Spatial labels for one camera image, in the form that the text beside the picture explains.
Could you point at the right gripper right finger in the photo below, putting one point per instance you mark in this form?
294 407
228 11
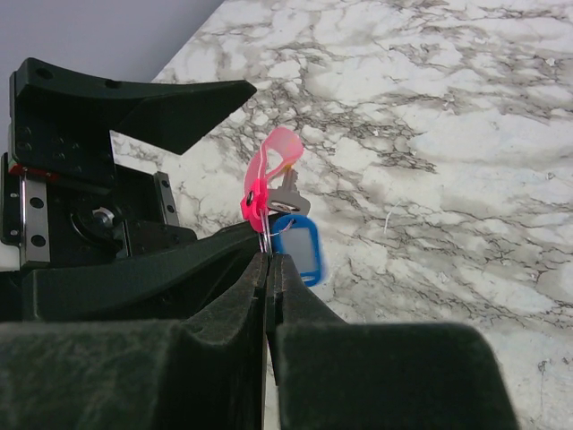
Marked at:
333 374

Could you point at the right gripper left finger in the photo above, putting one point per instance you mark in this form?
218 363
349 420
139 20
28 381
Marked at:
206 372

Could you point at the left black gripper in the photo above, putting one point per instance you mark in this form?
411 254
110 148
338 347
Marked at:
61 123

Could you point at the blue tag silver key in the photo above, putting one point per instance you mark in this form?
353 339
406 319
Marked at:
294 233

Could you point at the pink tag metal keyring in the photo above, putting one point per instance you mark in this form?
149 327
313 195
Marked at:
254 205

